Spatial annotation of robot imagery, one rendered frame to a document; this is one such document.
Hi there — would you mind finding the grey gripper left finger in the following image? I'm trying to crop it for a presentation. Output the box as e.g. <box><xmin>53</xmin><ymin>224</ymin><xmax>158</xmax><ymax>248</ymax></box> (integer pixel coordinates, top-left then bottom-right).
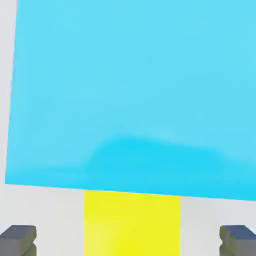
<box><xmin>0</xmin><ymin>224</ymin><xmax>38</xmax><ymax>256</ymax></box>

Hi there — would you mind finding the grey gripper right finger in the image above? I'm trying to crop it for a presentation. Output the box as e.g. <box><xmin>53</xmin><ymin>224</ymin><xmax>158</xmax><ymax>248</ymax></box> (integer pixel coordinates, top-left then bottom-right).
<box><xmin>219</xmin><ymin>224</ymin><xmax>256</xmax><ymax>256</ymax></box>

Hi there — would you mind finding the small yellow cube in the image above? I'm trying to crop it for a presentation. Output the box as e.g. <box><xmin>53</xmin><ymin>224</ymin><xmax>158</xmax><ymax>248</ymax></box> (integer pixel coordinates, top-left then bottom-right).
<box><xmin>83</xmin><ymin>189</ymin><xmax>181</xmax><ymax>256</ymax></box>

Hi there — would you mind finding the large light blue box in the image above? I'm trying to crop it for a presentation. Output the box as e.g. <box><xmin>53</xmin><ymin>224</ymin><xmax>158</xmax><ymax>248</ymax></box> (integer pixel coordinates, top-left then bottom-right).
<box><xmin>4</xmin><ymin>0</ymin><xmax>256</xmax><ymax>202</ymax></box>

